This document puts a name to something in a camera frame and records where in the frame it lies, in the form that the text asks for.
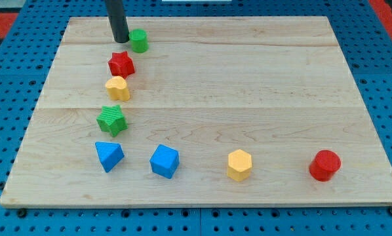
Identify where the red star block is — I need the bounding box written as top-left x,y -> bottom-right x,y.
108,51 -> 135,79

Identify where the blue triangle block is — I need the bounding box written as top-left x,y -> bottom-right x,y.
95,142 -> 125,172

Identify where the yellow heart block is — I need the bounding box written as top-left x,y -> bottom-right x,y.
105,76 -> 130,101

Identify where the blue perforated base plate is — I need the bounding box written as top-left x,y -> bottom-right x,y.
0,0 -> 392,235

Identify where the red cylinder block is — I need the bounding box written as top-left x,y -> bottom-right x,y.
309,149 -> 342,182

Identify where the green cylinder block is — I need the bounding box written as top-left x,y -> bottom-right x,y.
128,29 -> 149,53

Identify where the light wooden board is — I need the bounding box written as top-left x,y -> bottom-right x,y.
0,16 -> 392,208

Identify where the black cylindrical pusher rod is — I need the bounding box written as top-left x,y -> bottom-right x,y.
104,0 -> 129,43

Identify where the yellow hexagon block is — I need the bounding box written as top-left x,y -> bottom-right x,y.
227,149 -> 252,182

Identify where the blue cube block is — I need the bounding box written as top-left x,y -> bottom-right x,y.
149,144 -> 180,179

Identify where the green star block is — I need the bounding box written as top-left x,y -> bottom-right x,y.
96,105 -> 128,137

